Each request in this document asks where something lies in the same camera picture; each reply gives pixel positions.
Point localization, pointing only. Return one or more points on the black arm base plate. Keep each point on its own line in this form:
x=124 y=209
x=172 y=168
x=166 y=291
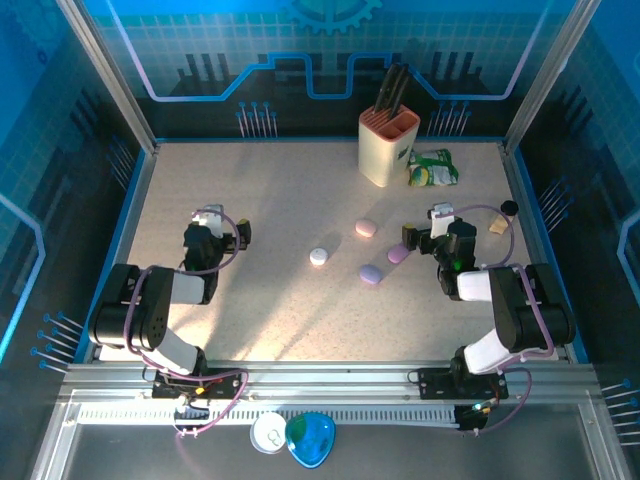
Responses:
x=227 y=382
x=435 y=382

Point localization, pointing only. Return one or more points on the black capped spice bottle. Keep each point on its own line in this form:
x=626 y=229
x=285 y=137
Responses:
x=509 y=206

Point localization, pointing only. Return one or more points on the aluminium frame post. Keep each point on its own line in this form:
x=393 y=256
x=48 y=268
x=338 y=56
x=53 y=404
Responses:
x=546 y=75
x=113 y=75

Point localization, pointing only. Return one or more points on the aluminium table rail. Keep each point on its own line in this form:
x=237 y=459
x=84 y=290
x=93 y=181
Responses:
x=325 y=372

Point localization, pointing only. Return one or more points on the blue heart-shaped container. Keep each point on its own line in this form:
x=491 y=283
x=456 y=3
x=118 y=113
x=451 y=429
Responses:
x=310 y=440

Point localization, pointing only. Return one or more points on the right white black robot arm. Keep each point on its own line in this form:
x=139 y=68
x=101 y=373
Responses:
x=475 y=286

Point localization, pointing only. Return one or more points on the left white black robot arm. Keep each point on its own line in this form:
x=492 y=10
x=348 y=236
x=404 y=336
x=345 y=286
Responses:
x=187 y=289

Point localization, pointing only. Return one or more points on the green snack bag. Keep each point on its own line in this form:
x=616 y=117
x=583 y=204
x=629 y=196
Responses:
x=432 y=170

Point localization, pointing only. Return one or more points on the cream knife block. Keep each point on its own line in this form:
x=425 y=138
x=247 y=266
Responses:
x=382 y=155

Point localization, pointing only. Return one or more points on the white earbud charging case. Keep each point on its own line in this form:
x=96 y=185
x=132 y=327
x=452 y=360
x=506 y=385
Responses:
x=318 y=256

